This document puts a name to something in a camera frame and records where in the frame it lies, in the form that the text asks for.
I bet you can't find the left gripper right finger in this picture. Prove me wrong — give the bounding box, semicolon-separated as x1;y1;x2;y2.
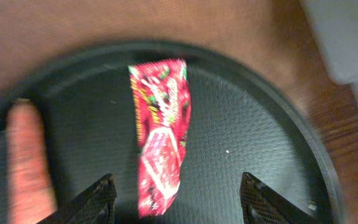
239;172;319;224

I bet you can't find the red snack wrapper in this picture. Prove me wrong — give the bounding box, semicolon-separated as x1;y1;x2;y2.
128;58;191;218

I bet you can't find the carrot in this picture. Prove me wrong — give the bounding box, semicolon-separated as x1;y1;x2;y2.
7;99;57;223

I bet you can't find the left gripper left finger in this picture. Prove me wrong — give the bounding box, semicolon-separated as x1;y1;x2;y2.
39;174;117;224

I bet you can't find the round black tray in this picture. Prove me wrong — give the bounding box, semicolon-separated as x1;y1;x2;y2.
0;41;347;223

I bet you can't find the grey dishwasher rack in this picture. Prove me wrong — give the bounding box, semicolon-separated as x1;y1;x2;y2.
300;0;358;147

